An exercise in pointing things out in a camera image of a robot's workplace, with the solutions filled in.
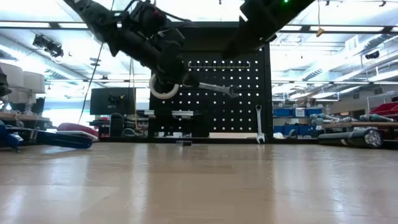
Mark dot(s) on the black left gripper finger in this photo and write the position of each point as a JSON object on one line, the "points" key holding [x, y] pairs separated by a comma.
{"points": [[191, 81]]}

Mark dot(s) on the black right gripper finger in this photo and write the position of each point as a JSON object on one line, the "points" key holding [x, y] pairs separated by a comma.
{"points": [[234, 51]]}

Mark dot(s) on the silver combination wrench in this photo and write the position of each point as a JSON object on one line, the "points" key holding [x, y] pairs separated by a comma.
{"points": [[217, 88], [258, 124]]}

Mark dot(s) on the white tape roll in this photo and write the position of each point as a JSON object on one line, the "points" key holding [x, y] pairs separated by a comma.
{"points": [[154, 94]]}

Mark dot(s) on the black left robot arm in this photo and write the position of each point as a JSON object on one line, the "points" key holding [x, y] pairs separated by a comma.
{"points": [[102, 18]]}

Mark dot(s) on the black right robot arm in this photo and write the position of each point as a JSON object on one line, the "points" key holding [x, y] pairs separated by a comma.
{"points": [[280, 12]]}

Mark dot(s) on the black pegboard hook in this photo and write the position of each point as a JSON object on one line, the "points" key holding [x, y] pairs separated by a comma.
{"points": [[164, 88]]}

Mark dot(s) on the black pegboard tool cart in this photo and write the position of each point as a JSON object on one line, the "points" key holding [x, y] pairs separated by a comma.
{"points": [[211, 37]]}

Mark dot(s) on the yellow hanging tag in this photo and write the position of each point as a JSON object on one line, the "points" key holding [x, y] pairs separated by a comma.
{"points": [[320, 32]]}

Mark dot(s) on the blue storage bin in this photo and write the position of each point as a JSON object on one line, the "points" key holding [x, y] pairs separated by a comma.
{"points": [[281, 112], [314, 112], [306, 129]]}

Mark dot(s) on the black computer monitor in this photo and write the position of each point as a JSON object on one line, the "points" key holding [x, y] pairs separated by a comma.
{"points": [[102, 102]]}

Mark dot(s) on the black office chair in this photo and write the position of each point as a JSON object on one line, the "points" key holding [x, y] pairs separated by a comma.
{"points": [[116, 124]]}

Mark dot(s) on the red hand tool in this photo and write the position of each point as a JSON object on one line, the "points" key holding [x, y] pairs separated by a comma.
{"points": [[74, 127]]}

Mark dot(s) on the black ceiling device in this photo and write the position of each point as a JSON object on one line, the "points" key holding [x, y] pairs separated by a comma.
{"points": [[372, 55]]}

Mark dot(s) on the blue caulking gun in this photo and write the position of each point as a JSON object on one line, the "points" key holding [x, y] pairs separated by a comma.
{"points": [[62, 140]]}

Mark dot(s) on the grey teal power tool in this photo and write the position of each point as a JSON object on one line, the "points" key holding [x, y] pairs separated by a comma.
{"points": [[373, 118]]}

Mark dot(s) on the black flashlight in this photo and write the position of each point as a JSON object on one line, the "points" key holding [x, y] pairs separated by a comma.
{"points": [[357, 138]]}

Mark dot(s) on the wooden workbench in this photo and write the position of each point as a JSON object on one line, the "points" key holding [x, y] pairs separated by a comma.
{"points": [[373, 125]]}

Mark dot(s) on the red storage bin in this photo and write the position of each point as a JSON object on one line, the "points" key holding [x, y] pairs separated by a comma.
{"points": [[387, 109]]}

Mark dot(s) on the black pegboard bracket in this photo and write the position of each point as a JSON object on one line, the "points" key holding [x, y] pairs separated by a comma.
{"points": [[163, 114]]}

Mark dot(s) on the black aluminium table frame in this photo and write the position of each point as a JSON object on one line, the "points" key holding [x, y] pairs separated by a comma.
{"points": [[140, 140]]}

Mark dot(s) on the black hanging camera rig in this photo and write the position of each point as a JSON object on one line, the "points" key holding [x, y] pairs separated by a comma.
{"points": [[49, 46]]}

